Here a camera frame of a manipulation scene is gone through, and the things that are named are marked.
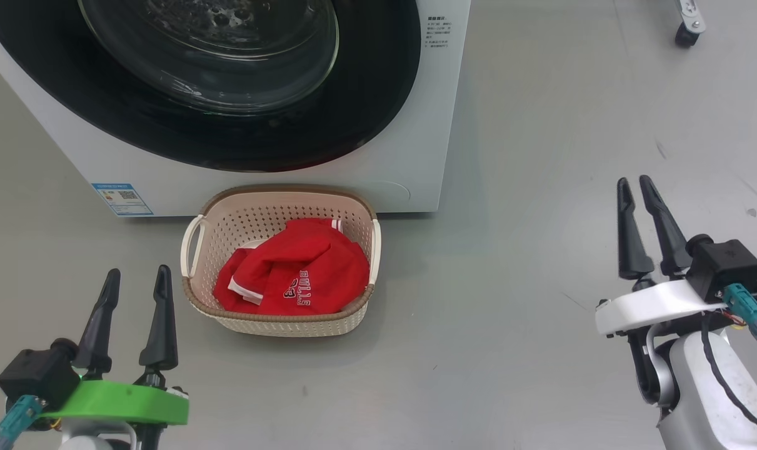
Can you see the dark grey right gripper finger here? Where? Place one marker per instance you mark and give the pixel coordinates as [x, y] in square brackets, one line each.
[669, 240]
[631, 244]

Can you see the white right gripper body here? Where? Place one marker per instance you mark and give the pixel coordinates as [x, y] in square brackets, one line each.
[653, 306]

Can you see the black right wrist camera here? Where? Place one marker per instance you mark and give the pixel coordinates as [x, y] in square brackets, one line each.
[725, 265]

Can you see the metal frame with caster wheel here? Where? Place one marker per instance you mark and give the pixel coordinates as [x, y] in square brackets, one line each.
[691, 25]

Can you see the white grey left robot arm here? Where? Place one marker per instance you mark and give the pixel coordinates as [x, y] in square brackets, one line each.
[97, 437]

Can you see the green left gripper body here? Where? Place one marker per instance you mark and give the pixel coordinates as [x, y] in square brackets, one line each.
[122, 400]

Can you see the white front-load washing machine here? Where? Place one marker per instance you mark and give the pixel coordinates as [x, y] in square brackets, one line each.
[416, 125]

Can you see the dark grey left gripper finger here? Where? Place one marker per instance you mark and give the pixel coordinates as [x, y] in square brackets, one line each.
[100, 331]
[161, 331]

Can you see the blue energy label sticker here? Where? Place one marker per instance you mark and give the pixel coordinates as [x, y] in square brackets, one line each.
[122, 199]

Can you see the cream perforated laundry basket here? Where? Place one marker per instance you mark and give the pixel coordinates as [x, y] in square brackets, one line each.
[253, 215]

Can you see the dark round glass washer door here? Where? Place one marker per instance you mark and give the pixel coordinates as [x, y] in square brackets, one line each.
[365, 94]

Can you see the red and white jersey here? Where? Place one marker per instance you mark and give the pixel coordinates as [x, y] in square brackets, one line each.
[303, 262]

